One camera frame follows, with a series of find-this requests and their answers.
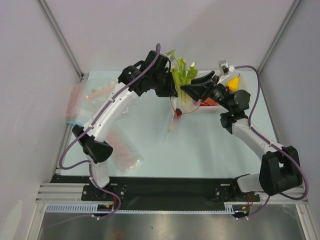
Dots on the yellow-dotted pink-zipper bag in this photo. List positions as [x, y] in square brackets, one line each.
[96, 96]

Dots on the green onion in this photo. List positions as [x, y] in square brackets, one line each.
[183, 74]

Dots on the red chili pepper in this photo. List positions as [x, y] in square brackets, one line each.
[207, 102]

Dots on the aluminium front rail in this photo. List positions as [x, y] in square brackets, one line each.
[60, 193]

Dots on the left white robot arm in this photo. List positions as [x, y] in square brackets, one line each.
[92, 136]

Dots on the yellow pear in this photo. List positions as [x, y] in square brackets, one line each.
[233, 85]

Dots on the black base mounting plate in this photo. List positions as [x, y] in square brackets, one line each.
[163, 193]

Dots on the white plastic basket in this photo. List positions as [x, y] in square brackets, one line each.
[243, 85]

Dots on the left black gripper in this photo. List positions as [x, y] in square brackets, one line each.
[170, 91]

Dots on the clear orange-zipper zip bag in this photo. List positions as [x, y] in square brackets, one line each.
[181, 109]

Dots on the right aluminium frame post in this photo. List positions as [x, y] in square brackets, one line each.
[290, 14]

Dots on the aluminium frame post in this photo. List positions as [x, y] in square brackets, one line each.
[52, 22]
[290, 14]

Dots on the left aluminium frame post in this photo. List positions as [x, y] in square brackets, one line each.
[52, 22]

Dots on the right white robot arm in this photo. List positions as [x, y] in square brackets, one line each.
[280, 166]

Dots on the red-dotted zip bag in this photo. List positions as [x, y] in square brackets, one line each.
[125, 154]

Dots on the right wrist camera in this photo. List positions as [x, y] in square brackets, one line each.
[225, 68]

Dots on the blue-zipper bag edge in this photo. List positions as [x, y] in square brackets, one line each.
[73, 123]

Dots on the purple eggplant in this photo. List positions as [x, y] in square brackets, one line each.
[177, 113]

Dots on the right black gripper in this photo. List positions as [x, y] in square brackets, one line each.
[208, 88]

